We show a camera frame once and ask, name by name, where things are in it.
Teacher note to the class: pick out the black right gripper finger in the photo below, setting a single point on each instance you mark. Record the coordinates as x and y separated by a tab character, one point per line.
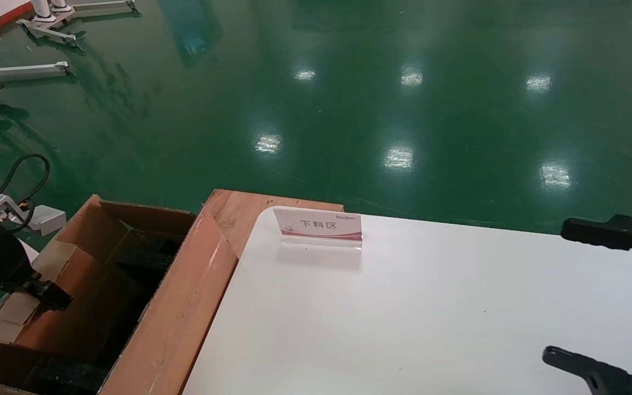
612	233
607	378

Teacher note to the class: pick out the small cardboard box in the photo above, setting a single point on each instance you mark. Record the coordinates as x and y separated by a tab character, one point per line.
85	307

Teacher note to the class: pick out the large open cardboard box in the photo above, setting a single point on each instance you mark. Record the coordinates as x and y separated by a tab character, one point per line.
195	296

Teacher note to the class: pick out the black foam pad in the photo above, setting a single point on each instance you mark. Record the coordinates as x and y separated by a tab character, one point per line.
69	376

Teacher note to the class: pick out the white metal stand base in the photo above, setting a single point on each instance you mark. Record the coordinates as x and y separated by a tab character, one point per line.
52	30

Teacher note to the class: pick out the white and red table sign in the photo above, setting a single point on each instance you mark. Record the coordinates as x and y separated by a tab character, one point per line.
319	225

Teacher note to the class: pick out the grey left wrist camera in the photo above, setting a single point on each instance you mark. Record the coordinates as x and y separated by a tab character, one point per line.
47	219

